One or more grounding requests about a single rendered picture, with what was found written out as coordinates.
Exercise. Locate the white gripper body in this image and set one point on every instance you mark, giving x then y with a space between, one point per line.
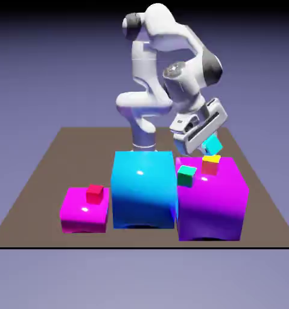
202 129

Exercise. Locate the small cyan cube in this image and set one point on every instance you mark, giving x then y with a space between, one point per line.
213 144

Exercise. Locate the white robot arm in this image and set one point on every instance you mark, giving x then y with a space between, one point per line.
144 60

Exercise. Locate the small yellow cube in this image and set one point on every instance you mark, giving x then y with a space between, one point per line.
210 164

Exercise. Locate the small green cube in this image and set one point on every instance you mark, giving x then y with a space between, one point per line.
186 175

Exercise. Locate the small red cube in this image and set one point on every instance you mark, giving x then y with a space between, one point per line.
95 194

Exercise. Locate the large purple box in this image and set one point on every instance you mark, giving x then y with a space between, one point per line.
213 202

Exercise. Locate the large blue box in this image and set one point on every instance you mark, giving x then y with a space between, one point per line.
144 190

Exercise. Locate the large magenta box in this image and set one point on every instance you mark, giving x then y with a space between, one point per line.
85 213

